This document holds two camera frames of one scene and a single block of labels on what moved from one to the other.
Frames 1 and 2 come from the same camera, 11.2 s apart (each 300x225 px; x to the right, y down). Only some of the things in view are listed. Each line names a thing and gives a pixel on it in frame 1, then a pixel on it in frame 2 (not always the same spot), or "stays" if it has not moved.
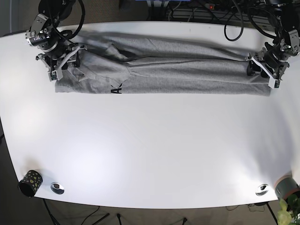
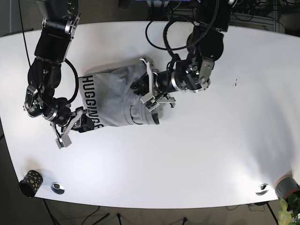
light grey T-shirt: (124, 63) to (108, 99)
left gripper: (56, 62) to (63, 139)
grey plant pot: (285, 186) stays
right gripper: (270, 68) to (146, 86)
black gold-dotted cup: (30, 184) stays
